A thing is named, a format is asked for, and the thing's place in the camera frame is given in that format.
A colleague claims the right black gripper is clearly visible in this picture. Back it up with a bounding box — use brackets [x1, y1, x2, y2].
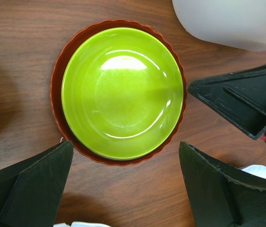
[188, 64, 266, 143]

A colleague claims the white plastic bin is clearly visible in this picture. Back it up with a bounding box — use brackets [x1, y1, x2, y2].
[172, 0, 266, 52]

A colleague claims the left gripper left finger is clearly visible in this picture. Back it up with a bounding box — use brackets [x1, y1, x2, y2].
[0, 140, 73, 227]

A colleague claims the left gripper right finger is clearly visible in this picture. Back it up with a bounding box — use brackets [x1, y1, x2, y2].
[179, 142, 266, 227]

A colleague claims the white scalloped plate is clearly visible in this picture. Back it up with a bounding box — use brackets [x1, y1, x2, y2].
[53, 221, 110, 227]
[240, 165, 266, 179]

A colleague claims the lime green plate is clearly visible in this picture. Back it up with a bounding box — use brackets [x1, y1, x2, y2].
[61, 27, 184, 160]

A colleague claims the red-brown fluted plate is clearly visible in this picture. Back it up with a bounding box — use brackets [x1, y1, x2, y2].
[50, 19, 187, 166]

